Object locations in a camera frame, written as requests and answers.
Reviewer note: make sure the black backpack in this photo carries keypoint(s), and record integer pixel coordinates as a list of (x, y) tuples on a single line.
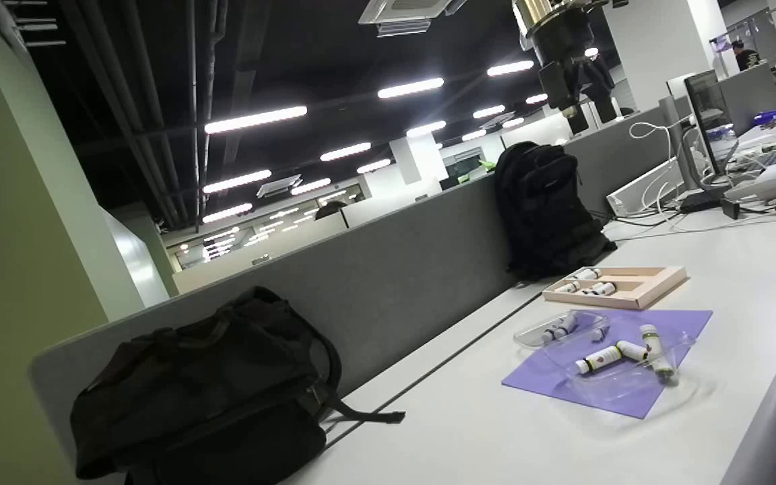
[(549, 226), (231, 398)]

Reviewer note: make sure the computer monitor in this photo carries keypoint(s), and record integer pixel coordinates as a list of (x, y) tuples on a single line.
[(716, 132)]

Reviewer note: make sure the black backpack far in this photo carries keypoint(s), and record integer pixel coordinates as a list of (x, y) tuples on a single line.
[(549, 226)]

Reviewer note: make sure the grey desk divider panel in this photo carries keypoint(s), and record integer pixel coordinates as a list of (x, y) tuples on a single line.
[(378, 291)]

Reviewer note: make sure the white keyboard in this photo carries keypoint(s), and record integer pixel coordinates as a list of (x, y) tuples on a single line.
[(648, 188)]

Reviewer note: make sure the black backpack near left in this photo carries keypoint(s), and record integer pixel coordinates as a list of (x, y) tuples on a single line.
[(231, 398)]

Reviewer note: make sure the small bottle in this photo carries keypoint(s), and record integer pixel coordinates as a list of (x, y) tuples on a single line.
[(559, 326)]

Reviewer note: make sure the white bottle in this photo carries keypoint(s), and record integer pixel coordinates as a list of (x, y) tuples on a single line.
[(596, 358), (655, 357), (634, 350)]

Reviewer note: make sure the bottle in wooden tray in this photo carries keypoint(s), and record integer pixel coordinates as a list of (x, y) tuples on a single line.
[(605, 289)]

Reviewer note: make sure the wooden tray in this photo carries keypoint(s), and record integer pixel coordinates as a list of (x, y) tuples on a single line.
[(636, 285)]

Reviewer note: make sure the purple mat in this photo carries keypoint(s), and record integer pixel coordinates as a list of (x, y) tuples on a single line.
[(613, 358)]

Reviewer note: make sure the clear plastic box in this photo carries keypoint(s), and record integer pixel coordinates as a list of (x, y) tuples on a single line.
[(620, 366)]

